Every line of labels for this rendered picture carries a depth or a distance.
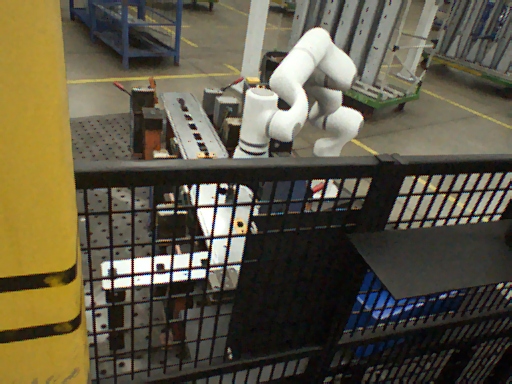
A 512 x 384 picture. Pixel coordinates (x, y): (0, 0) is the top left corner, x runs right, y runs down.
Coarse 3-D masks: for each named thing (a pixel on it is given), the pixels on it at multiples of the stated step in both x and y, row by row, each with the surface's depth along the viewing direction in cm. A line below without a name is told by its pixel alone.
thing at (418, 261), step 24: (384, 168) 57; (504, 216) 73; (360, 240) 61; (384, 240) 62; (408, 240) 63; (432, 240) 64; (456, 240) 65; (480, 240) 66; (360, 264) 64; (384, 264) 58; (408, 264) 58; (432, 264) 59; (456, 264) 60; (480, 264) 61; (504, 264) 62; (408, 288) 54; (432, 288) 55; (456, 288) 56
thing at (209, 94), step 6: (204, 90) 216; (210, 90) 215; (216, 90) 216; (204, 96) 216; (210, 96) 214; (216, 96) 216; (204, 102) 217; (210, 102) 216; (204, 108) 218; (210, 108) 218; (210, 114) 220; (210, 120) 222
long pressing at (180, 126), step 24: (168, 96) 215; (192, 96) 221; (192, 120) 194; (192, 144) 174; (216, 144) 178; (192, 192) 144; (240, 192) 148; (216, 216) 134; (240, 216) 136; (216, 240) 124; (240, 240) 126
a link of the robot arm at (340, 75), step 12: (312, 36) 125; (324, 36) 126; (312, 48) 123; (324, 48) 126; (336, 48) 135; (324, 60) 132; (336, 60) 134; (348, 60) 138; (324, 72) 135; (336, 72) 135; (348, 72) 137; (336, 84) 139; (348, 84) 139
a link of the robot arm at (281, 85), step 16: (288, 64) 118; (304, 64) 120; (272, 80) 118; (288, 80) 115; (304, 80) 121; (288, 96) 116; (304, 96) 111; (288, 112) 108; (304, 112) 110; (272, 128) 108; (288, 128) 106
